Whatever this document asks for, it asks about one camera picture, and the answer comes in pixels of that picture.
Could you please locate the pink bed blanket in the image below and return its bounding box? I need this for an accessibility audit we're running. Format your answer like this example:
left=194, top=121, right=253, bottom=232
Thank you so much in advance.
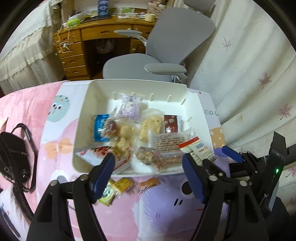
left=0, top=80, right=70, bottom=241

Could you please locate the grey office chair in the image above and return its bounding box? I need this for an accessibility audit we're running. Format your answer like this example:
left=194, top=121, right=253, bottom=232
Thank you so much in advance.
left=102, top=4, right=215, bottom=83

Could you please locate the cartoon monster tablecloth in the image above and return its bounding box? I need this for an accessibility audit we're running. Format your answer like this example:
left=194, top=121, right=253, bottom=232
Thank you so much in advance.
left=37, top=79, right=229, bottom=240

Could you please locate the clear bag of yellow snacks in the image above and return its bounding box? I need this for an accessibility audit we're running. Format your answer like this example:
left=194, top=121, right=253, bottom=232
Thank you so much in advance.
left=111, top=119, right=137, bottom=161

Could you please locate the red white snack packet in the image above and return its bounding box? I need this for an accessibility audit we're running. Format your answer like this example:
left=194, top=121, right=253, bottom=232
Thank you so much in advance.
left=75, top=146, right=130, bottom=175

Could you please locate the yellow snack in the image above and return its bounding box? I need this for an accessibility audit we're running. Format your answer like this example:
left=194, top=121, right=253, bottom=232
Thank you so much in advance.
left=112, top=178, right=132, bottom=194

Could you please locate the white plastic storage bin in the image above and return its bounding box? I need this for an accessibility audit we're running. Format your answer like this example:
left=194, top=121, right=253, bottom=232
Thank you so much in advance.
left=72, top=79, right=215, bottom=178

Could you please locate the dark red snack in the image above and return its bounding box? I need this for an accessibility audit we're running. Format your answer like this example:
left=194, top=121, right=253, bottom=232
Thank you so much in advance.
left=164, top=115, right=182, bottom=133

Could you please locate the wooden desk with drawers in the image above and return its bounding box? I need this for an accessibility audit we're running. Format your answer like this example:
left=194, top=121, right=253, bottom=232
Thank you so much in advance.
left=53, top=16, right=154, bottom=80

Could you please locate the nut bar clear wrapper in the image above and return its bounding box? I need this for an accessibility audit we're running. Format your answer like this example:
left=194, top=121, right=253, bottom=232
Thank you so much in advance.
left=135, top=147, right=162, bottom=170

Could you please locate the floral white curtain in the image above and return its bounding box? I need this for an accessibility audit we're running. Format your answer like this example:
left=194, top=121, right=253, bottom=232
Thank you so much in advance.
left=189, top=0, right=296, bottom=207

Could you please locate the black shoulder bag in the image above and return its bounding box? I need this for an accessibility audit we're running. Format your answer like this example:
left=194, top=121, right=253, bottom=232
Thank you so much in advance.
left=1, top=123, right=38, bottom=221

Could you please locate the blue snack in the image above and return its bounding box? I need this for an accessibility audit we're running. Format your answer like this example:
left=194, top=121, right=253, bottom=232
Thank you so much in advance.
left=93, top=114, right=109, bottom=142

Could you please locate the blue paper gift bag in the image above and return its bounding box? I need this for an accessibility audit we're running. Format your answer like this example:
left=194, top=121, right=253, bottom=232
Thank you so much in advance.
left=97, top=0, right=109, bottom=16

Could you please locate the orange fried snack packet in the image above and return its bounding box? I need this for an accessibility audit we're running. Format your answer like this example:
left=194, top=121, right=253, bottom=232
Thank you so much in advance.
left=139, top=177, right=159, bottom=190

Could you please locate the purple snack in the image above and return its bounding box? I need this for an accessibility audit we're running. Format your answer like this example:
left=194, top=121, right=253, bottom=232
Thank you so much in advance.
left=116, top=93, right=142, bottom=122

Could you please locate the peanut snack clear packet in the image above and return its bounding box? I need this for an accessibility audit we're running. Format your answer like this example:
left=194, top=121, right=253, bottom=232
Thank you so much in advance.
left=102, top=118, right=119, bottom=138

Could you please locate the clear bag of rice crackers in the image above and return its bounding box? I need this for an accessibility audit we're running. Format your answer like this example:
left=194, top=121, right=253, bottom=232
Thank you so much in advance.
left=138, top=108, right=165, bottom=143

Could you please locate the green snack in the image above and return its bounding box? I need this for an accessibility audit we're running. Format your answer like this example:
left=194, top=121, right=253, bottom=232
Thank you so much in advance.
left=98, top=179, right=116, bottom=206

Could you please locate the roll of masking tape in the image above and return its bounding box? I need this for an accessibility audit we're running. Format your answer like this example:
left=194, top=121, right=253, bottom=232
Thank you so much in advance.
left=144, top=13, right=156, bottom=23

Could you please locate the white Lipo biscuit packet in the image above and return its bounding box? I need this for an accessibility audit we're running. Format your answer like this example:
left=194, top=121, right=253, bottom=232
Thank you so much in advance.
left=179, top=137, right=216, bottom=166

